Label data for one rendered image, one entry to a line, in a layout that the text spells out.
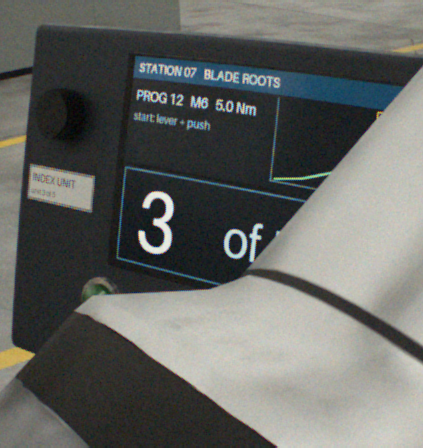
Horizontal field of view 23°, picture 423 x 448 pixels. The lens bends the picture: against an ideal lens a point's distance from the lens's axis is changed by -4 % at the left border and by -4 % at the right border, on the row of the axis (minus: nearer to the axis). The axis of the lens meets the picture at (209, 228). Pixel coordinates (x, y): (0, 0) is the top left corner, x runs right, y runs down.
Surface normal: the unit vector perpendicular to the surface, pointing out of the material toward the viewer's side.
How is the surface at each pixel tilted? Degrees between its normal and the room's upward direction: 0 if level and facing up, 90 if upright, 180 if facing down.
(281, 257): 40
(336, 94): 75
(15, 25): 90
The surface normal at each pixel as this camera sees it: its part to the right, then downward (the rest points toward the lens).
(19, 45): 0.61, 0.25
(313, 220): -0.68, -0.69
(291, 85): -0.59, 0.07
